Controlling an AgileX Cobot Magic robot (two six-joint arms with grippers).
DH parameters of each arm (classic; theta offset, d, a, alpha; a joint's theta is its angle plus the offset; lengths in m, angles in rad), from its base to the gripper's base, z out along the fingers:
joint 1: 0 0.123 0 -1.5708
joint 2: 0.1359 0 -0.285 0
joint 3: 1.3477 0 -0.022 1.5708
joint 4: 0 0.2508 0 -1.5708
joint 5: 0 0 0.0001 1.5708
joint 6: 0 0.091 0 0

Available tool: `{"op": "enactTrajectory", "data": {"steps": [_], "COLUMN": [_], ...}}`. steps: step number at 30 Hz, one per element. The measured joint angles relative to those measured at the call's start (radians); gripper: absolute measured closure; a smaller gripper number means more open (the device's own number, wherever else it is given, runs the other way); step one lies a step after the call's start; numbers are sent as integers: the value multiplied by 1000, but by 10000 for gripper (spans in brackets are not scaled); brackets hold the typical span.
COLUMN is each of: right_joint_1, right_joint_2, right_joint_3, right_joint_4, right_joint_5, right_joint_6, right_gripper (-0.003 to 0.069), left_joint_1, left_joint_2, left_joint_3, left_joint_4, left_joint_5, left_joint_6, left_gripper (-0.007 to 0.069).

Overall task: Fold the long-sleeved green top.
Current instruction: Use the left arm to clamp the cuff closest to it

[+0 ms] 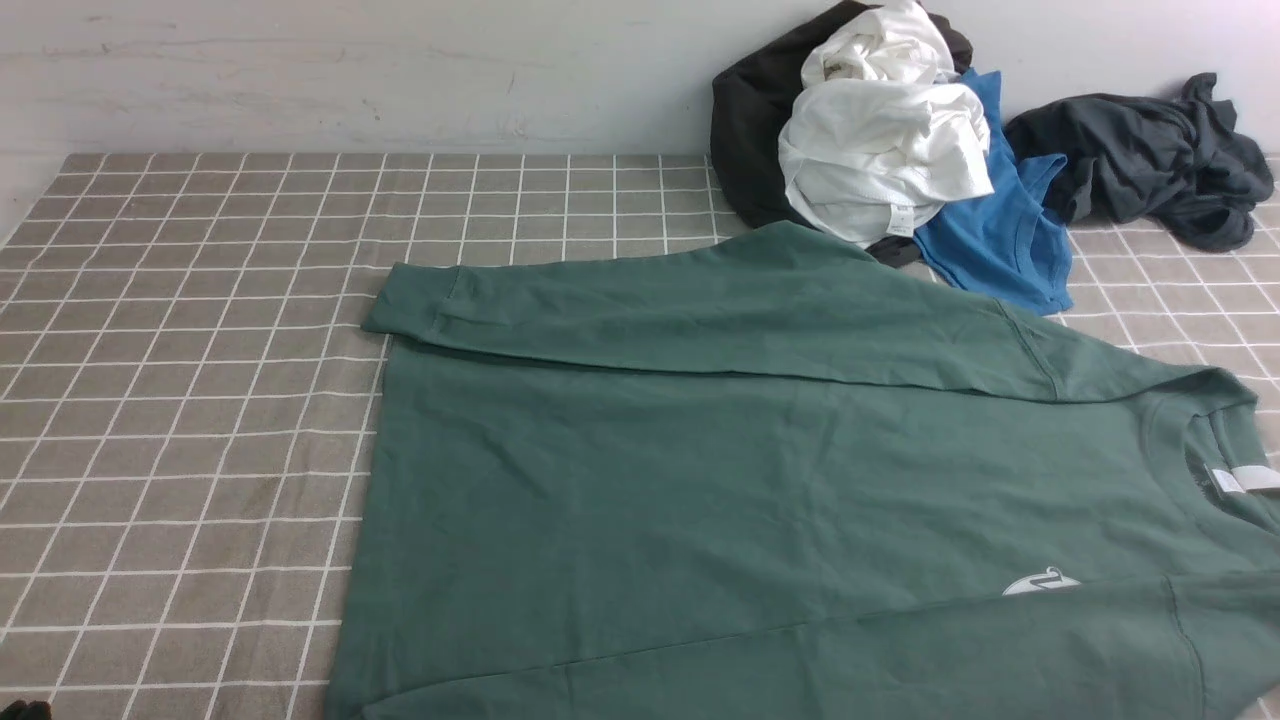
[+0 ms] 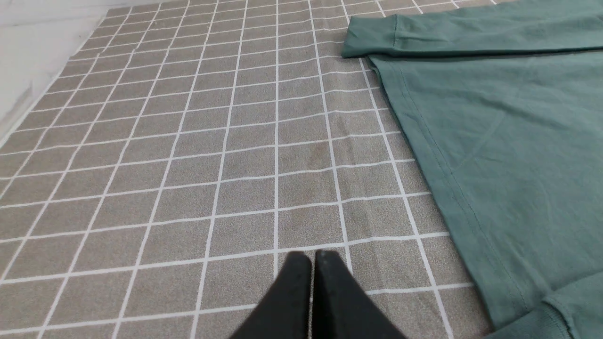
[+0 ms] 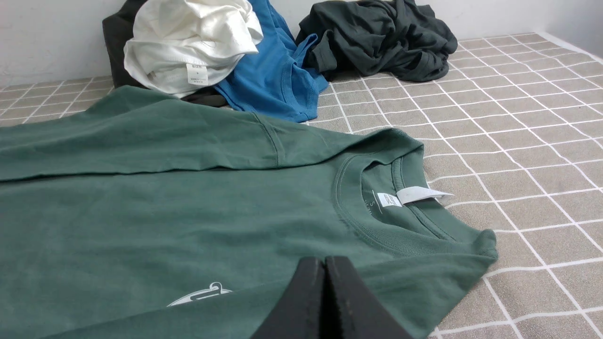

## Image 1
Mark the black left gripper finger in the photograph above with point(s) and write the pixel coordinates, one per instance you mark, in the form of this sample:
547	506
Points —
27	710

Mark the green long sleeve shirt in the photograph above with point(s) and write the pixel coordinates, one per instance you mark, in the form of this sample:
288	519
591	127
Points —
775	479

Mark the white crumpled shirt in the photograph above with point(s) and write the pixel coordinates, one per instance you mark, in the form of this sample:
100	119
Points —
883	134

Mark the blue t-shirt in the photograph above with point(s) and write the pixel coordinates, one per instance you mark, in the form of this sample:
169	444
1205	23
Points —
1005	245

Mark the grey checkered tablecloth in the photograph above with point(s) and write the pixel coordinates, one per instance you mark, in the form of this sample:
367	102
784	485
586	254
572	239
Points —
190	401

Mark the black garment in pile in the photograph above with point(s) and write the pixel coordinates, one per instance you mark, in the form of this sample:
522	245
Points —
752	101

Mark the dark grey crumpled garment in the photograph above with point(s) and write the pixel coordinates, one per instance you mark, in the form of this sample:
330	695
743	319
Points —
1178	160

